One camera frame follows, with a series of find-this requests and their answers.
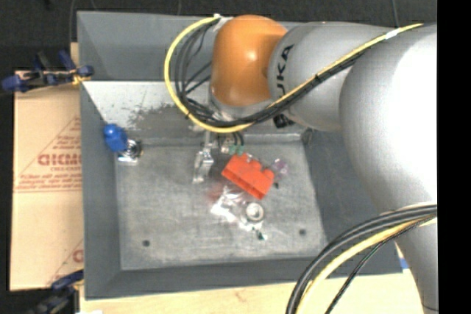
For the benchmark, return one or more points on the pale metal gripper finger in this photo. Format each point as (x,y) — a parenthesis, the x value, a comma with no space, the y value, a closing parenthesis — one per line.
(208,159)
(198,169)

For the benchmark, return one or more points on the orange-red toy brick block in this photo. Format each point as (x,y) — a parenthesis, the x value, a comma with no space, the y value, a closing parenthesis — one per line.
(250,176)

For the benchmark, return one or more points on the clear plastic bottle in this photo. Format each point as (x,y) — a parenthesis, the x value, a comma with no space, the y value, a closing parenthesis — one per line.
(239,207)

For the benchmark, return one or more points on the grey metal bin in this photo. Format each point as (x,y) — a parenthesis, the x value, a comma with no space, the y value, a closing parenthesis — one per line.
(165,217)

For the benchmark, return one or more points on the small purple clear piece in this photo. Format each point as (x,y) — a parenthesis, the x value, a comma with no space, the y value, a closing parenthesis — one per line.
(281,168)

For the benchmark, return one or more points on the brown cardboard board, red print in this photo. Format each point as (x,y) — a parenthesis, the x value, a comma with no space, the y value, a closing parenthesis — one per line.
(44,202)

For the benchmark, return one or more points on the black cylinder on white bracket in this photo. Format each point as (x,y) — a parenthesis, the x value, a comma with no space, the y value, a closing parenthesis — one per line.
(281,120)

